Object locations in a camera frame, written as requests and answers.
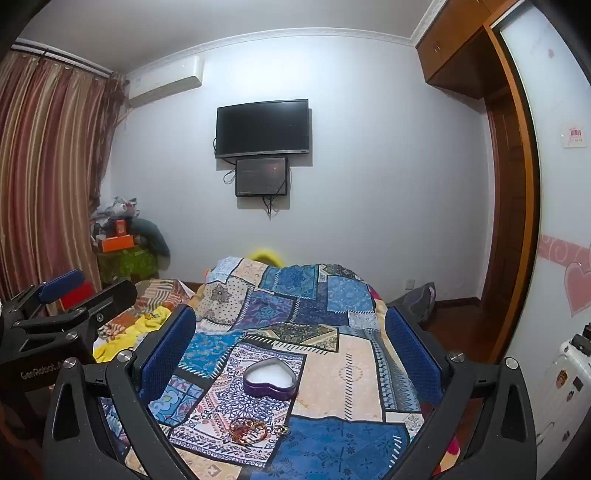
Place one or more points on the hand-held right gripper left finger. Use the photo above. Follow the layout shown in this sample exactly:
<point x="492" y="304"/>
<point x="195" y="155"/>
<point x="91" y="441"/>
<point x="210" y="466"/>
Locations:
<point x="168" y="350"/>

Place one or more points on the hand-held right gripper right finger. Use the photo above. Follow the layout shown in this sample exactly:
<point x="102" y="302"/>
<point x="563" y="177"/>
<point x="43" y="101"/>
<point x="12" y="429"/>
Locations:
<point x="413" y="355"/>

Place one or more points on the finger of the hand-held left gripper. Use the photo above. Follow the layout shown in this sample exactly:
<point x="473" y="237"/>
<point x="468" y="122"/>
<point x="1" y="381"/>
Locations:
<point x="60" y="282"/>
<point x="113" y="295"/>

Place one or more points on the purple heart-shaped jewelry box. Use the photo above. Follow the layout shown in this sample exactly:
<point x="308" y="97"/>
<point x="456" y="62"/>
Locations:
<point x="270" y="374"/>

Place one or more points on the red box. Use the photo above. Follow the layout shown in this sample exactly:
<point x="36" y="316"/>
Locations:
<point x="78" y="295"/>

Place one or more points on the green cloth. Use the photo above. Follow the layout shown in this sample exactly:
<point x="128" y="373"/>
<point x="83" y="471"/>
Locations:
<point x="129" y="263"/>

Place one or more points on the orange patterned bedsheet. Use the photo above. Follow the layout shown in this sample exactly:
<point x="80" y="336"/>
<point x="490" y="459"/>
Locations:
<point x="157" y="290"/>

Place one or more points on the yellow cloth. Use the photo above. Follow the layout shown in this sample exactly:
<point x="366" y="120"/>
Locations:
<point x="115" y="341"/>

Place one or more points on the flat orange box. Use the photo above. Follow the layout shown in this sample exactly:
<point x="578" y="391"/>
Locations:
<point x="117" y="243"/>

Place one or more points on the dark bag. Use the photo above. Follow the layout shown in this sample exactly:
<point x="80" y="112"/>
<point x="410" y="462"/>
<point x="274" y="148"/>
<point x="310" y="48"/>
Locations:
<point x="415" y="300"/>

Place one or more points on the blue patchwork blanket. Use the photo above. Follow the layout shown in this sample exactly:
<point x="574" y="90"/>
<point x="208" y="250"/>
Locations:
<point x="351" y="369"/>

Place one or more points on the small orange carton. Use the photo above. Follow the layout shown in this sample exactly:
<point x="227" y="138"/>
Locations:
<point x="122" y="228"/>

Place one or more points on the dark grey bundle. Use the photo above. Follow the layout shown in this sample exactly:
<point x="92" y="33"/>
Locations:
<point x="154" y="240"/>

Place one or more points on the pile of clothes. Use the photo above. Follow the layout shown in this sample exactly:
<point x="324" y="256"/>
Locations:
<point x="113" y="210"/>

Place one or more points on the striped red curtain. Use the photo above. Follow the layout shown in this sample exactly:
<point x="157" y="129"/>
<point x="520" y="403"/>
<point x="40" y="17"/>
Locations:
<point x="46" y="161"/>

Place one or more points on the yellow plastic hoop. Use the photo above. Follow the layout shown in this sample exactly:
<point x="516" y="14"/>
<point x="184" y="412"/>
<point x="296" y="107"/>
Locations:
<point x="263" y="253"/>

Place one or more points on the white suitcase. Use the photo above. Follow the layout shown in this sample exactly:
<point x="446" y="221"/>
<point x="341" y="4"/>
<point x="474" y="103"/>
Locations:
<point x="568" y="383"/>

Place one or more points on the white door with pink hearts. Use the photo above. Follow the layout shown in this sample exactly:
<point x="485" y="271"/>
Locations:
<point x="554" y="207"/>

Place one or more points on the white air conditioner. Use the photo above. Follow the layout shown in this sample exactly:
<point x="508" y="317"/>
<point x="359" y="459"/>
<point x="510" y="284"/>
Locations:
<point x="161" y="78"/>

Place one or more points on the white door sticker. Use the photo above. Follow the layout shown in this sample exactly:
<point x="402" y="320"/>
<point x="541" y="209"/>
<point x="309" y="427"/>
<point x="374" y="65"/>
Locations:
<point x="574" y="136"/>

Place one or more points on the wooden overhead cabinet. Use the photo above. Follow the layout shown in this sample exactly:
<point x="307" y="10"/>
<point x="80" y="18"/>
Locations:
<point x="443" y="41"/>

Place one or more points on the white wall socket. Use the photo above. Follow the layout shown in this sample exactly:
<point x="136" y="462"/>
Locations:
<point x="408" y="284"/>

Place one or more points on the small black wall screen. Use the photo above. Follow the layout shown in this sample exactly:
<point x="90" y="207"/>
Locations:
<point x="261" y="177"/>

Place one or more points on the wooden door frame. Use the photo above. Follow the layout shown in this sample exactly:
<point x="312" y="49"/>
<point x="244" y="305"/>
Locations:
<point x="508" y="184"/>

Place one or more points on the black wall television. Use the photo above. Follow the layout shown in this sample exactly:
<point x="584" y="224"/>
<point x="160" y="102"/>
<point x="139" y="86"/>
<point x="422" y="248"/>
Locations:
<point x="261" y="127"/>

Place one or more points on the white curtain rail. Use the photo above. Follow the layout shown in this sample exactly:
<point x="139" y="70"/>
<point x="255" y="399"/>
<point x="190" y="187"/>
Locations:
<point x="60" y="57"/>

